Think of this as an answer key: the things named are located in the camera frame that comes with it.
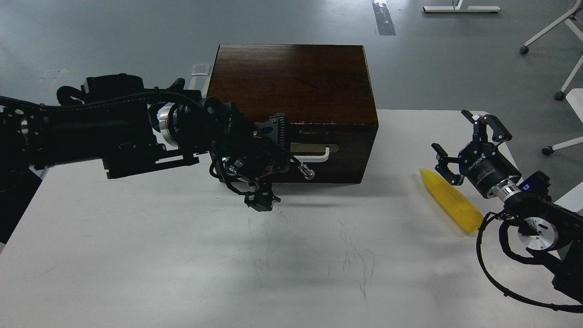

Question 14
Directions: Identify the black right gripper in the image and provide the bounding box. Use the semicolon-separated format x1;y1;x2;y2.
431;110;522;199

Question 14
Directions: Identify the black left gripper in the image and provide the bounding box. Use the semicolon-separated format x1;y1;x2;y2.
173;97;291;212

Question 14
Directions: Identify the dark wooden drawer with handle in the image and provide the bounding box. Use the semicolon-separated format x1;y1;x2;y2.
290;128;377;159

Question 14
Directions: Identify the yellow corn cob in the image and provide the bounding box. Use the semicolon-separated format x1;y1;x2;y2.
419;168;483;233

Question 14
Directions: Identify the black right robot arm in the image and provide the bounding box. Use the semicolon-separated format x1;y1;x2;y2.
431;110;582;313

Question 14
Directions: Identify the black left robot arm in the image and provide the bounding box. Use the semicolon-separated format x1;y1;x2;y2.
1;73;302;211

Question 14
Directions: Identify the dark wooden drawer cabinet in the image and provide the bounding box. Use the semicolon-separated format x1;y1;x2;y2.
207;44;379;184

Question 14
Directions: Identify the white table leg base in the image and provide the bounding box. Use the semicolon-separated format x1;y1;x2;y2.
423;0;501;13

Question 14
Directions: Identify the white rolling chair base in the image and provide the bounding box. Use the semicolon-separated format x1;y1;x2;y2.
520;0;583;157

